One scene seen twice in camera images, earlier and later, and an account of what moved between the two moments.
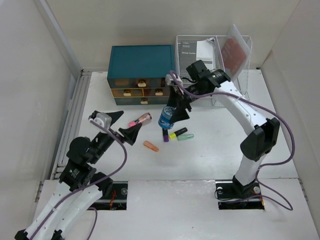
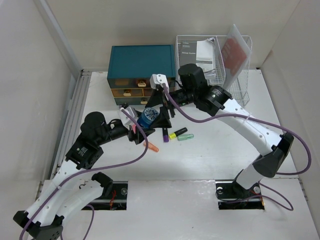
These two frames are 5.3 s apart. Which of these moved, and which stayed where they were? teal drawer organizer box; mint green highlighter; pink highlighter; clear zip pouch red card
Moved: pink highlighter
Stayed: mint green highlighter; teal drawer organizer box; clear zip pouch red card
